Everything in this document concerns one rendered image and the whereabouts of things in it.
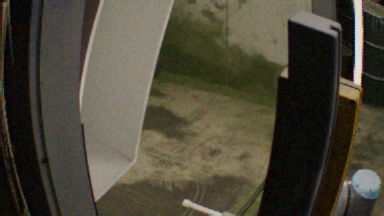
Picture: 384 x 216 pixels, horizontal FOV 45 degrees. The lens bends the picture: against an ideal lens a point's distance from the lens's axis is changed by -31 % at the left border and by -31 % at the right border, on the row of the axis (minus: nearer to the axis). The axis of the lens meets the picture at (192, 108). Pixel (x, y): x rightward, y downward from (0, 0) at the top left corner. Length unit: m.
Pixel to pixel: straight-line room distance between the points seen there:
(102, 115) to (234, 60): 1.65
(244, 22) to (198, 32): 0.36
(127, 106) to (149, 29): 0.35
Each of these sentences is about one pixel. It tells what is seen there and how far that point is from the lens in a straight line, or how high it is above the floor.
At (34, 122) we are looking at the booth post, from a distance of 0.93.
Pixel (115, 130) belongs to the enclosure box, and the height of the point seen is 0.58.
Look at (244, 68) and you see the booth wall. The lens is 4.01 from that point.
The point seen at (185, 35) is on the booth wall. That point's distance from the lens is 4.11.
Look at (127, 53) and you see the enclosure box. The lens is 2.36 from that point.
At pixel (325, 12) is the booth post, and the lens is 3.65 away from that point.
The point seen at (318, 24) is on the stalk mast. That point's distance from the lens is 0.55.
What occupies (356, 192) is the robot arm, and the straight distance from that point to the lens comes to 1.62.
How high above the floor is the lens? 1.80
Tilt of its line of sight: 27 degrees down
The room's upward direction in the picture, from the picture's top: 2 degrees clockwise
